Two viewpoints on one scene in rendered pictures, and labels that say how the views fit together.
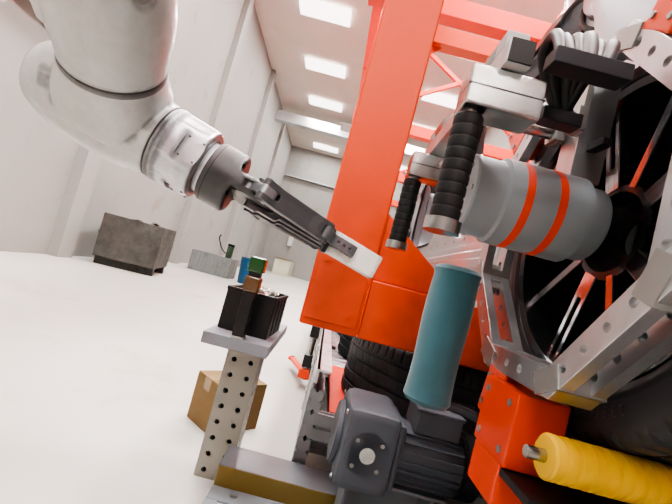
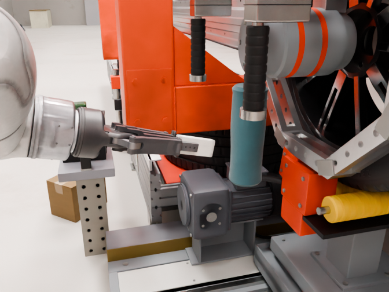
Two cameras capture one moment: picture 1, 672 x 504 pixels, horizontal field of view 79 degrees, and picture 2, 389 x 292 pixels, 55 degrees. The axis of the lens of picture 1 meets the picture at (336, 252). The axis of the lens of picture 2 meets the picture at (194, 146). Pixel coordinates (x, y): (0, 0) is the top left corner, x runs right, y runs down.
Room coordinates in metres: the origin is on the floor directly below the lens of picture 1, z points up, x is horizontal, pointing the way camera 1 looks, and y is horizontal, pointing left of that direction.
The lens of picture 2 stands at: (-0.07, 0.14, 0.92)
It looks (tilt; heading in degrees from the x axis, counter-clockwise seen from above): 21 degrees down; 345
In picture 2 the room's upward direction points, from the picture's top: straight up
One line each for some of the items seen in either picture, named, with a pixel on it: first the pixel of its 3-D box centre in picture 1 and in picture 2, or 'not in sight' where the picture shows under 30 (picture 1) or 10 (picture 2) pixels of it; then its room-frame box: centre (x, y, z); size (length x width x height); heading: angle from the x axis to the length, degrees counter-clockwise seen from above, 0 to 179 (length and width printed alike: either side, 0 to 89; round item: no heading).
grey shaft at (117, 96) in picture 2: (314, 335); (118, 108); (2.33, 0.00, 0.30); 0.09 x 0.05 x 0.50; 0
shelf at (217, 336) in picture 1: (251, 332); (87, 150); (1.23, 0.18, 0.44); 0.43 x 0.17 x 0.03; 0
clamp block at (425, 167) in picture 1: (430, 169); (210, 4); (0.82, -0.15, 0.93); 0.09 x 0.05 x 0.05; 90
